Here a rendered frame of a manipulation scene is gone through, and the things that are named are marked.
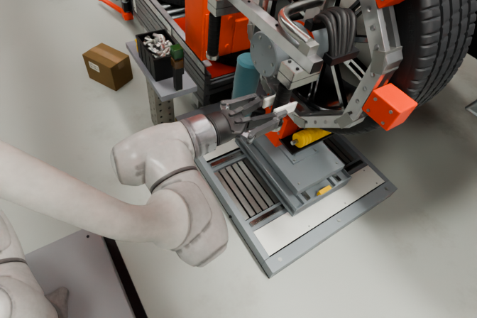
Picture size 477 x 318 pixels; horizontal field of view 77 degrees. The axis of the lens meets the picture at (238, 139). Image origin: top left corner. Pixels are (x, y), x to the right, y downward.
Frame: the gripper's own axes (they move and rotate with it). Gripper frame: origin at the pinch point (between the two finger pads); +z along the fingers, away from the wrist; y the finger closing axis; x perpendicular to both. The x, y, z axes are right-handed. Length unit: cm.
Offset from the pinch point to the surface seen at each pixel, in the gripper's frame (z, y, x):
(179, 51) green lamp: -2, -53, -18
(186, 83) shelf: 2, -57, -38
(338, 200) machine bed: 50, 12, -75
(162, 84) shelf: -8, -61, -38
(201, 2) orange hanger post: 11, -61, -5
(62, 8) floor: -23, -225, -83
